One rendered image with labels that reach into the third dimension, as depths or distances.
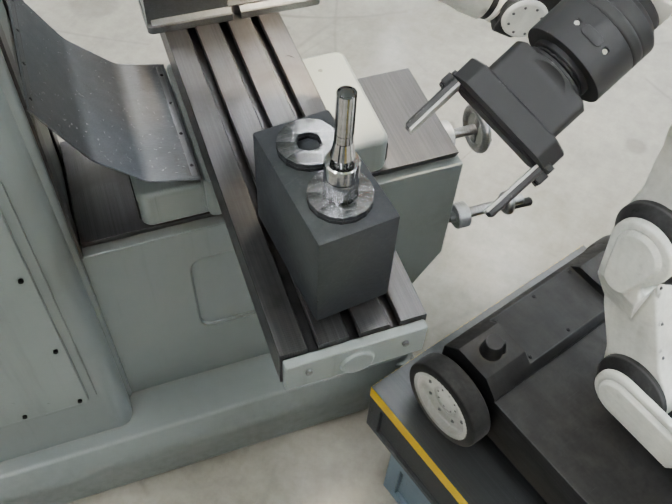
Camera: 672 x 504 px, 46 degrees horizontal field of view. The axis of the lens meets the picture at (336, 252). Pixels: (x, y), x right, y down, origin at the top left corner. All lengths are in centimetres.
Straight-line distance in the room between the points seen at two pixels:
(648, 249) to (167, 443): 123
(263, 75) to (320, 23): 174
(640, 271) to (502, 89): 64
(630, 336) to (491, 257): 108
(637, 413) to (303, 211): 76
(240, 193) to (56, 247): 35
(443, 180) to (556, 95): 99
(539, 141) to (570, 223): 195
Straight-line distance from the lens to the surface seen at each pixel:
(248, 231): 125
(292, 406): 202
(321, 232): 101
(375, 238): 105
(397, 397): 176
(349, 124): 94
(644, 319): 144
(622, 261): 132
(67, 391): 181
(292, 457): 213
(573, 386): 166
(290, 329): 115
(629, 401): 151
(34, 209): 137
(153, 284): 166
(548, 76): 73
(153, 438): 198
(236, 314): 185
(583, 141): 293
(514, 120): 72
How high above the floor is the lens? 198
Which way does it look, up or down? 54 degrees down
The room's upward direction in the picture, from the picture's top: 4 degrees clockwise
